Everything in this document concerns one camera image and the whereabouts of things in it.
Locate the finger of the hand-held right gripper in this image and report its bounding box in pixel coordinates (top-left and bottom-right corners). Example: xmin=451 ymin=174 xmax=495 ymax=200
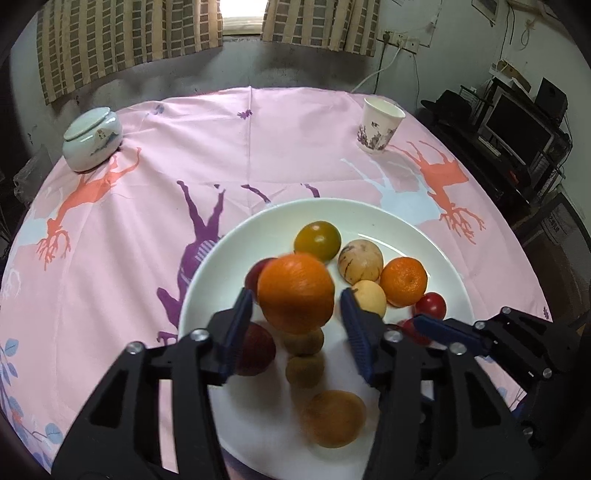
xmin=412 ymin=315 xmax=497 ymax=358

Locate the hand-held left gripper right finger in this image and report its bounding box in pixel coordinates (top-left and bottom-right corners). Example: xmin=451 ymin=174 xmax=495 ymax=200
xmin=339 ymin=288 xmax=539 ymax=480

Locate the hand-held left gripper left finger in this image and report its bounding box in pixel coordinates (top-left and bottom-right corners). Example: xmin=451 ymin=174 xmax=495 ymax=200
xmin=53 ymin=287 xmax=254 ymax=480

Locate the red tomato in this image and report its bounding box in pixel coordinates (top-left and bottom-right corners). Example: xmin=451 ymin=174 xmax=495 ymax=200
xmin=414 ymin=292 xmax=447 ymax=320
xmin=399 ymin=319 xmax=432 ymax=346

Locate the pale yellow smooth pear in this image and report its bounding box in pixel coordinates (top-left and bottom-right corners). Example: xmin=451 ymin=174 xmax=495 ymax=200
xmin=351 ymin=280 xmax=387 ymax=318

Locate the small tan longan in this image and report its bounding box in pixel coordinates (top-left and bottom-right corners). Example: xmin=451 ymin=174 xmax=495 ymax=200
xmin=283 ymin=325 xmax=325 ymax=356
xmin=285 ymin=353 xmax=325 ymax=387

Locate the white round plate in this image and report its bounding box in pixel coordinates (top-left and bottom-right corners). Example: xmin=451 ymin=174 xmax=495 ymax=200
xmin=178 ymin=198 xmax=476 ymax=480

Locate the large orange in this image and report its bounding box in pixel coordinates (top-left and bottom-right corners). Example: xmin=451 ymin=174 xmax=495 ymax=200
xmin=257 ymin=253 xmax=335 ymax=334

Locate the yellow orange tomato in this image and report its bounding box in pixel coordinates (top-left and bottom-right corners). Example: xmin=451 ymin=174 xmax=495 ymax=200
xmin=301 ymin=390 xmax=367 ymax=448

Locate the dark red plum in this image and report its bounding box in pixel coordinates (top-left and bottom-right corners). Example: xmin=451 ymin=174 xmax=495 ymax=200
xmin=245 ymin=257 xmax=278 ymax=301

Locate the orange mandarin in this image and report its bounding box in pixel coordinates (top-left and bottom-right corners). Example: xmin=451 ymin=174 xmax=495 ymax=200
xmin=379 ymin=257 xmax=428 ymax=308

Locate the pale striped pepino melon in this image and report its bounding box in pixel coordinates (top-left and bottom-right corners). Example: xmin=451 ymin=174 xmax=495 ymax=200
xmin=338 ymin=239 xmax=384 ymax=284

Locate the green yellow tomato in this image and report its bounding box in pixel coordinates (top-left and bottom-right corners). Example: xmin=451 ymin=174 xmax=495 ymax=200
xmin=294 ymin=222 xmax=342 ymax=261

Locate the pink printed tablecloth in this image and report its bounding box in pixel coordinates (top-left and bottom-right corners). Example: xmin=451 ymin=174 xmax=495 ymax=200
xmin=0 ymin=85 xmax=552 ymax=476

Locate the floral paper cup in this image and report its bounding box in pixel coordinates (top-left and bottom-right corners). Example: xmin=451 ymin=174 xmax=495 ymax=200
xmin=356 ymin=97 xmax=406 ymax=154

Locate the black computer monitor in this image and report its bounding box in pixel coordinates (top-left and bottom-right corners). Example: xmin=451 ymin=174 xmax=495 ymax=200
xmin=480 ymin=90 xmax=555 ymax=162

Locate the black hat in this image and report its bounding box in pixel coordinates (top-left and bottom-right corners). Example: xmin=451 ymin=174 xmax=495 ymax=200
xmin=421 ymin=90 xmax=476 ymax=123

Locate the white ceramic lidded jar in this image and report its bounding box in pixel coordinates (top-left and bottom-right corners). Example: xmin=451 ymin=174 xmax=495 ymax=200
xmin=62 ymin=107 xmax=123 ymax=174

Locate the black speaker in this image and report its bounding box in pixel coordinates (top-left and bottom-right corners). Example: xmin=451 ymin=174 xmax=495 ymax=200
xmin=536 ymin=78 xmax=568 ymax=125

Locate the wide checked striped curtain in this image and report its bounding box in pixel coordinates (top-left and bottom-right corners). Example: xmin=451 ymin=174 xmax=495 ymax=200
xmin=36 ymin=0 xmax=225 ymax=106

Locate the bright window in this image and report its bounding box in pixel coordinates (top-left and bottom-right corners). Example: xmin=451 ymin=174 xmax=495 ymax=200
xmin=222 ymin=0 xmax=269 ymax=38

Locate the narrow checked striped curtain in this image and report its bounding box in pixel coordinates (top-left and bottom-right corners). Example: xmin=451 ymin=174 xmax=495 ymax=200
xmin=261 ymin=0 xmax=382 ymax=58

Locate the white power cable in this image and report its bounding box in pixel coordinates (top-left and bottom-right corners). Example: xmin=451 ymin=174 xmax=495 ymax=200
xmin=353 ymin=44 xmax=402 ymax=93

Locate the white wall power outlet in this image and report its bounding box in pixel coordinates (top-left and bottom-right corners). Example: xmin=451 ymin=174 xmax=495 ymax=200
xmin=379 ymin=30 xmax=421 ymax=51

